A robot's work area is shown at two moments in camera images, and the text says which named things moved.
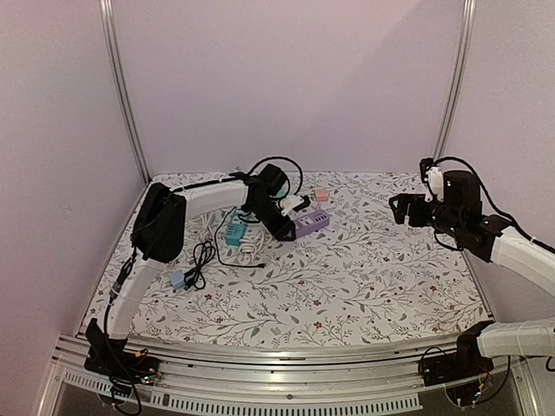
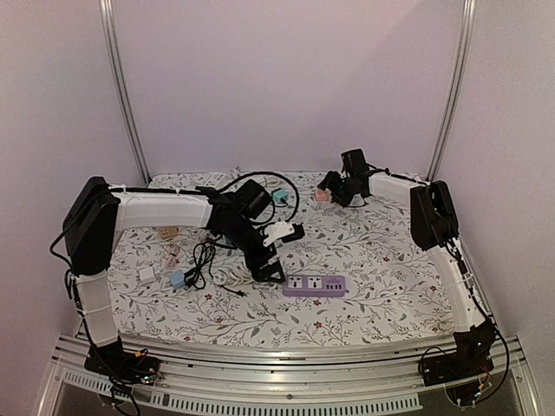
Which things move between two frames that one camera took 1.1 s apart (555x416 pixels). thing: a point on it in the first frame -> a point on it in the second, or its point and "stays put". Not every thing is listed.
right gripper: [410, 210] -> [340, 187]
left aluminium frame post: [109, 21] stays put
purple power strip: [311, 222] -> [315, 286]
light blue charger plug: [178, 278] stays put
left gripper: [281, 231] -> [261, 274]
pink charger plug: [321, 194] stays put
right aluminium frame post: [461, 60] stays put
